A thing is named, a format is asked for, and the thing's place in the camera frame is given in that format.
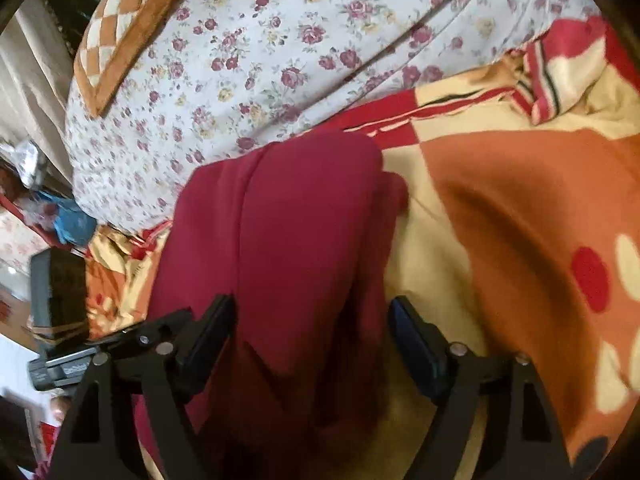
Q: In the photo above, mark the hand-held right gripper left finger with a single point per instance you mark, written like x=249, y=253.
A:
x=212, y=330

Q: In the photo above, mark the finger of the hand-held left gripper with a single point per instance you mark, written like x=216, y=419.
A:
x=150, y=327

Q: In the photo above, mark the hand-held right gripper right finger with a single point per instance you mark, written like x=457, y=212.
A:
x=415, y=345

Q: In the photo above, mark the maroon garment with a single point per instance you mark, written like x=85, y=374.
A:
x=300, y=260

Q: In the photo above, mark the person's left hand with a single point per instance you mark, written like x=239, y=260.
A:
x=61, y=407

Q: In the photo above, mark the pink floral cloth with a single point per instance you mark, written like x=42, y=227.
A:
x=17, y=245

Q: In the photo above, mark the blue plastic bag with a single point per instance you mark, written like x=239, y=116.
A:
x=75, y=222

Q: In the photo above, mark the red wooden cabinet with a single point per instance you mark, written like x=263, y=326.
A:
x=20, y=205

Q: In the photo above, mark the white plastic bag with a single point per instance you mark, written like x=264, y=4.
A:
x=25, y=160

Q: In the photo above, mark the orange cream red printed blanket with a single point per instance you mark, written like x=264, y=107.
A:
x=500, y=210

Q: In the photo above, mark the beige curtain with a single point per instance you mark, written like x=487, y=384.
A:
x=35, y=85

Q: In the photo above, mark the brown checkered pillow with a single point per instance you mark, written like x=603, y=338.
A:
x=125, y=35

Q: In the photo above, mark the white floral quilt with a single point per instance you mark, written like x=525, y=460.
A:
x=280, y=60

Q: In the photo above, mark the dark green headboard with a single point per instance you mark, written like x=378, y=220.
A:
x=80, y=0

